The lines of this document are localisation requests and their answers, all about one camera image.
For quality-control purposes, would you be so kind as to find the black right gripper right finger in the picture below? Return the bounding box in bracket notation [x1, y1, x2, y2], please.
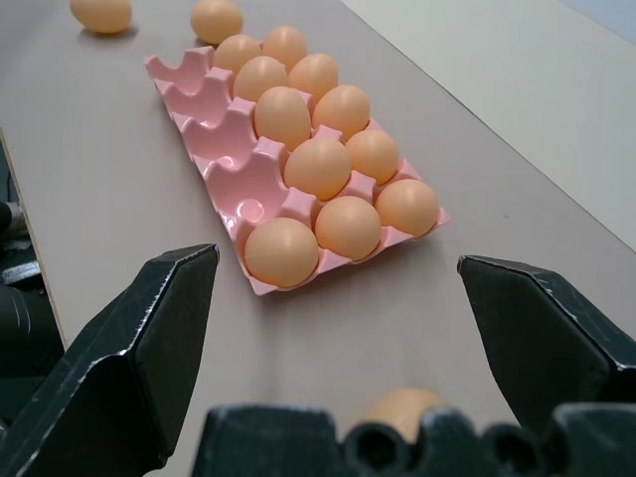
[457, 254, 636, 436]

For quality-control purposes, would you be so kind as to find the pink plastic egg tray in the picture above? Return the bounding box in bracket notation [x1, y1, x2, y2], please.
[143, 45, 452, 299]

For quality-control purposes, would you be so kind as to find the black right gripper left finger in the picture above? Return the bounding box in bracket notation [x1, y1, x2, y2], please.
[0, 242, 221, 477]

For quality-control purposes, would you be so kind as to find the brown egg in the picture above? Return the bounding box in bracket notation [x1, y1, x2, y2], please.
[312, 84, 372, 141]
[358, 387, 446, 445]
[243, 217, 320, 289]
[69, 0, 133, 35]
[375, 178, 441, 238]
[344, 129, 400, 187]
[213, 34, 263, 75]
[287, 53, 340, 95]
[314, 195, 384, 261]
[283, 137, 353, 202]
[253, 85, 312, 152]
[261, 25, 309, 70]
[233, 55, 289, 102]
[191, 0, 244, 46]

